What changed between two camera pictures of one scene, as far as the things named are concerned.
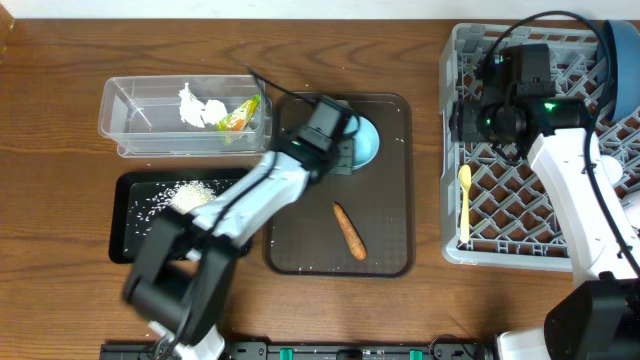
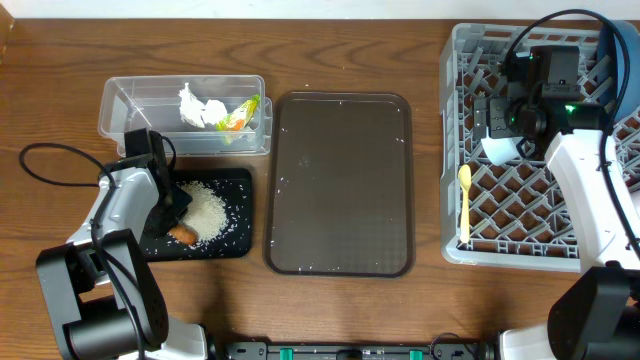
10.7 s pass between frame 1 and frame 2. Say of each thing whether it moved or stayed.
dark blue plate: stayed
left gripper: moved
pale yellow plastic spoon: stayed
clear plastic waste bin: stayed
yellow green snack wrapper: stayed
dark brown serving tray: stayed
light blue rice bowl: moved
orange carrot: moved
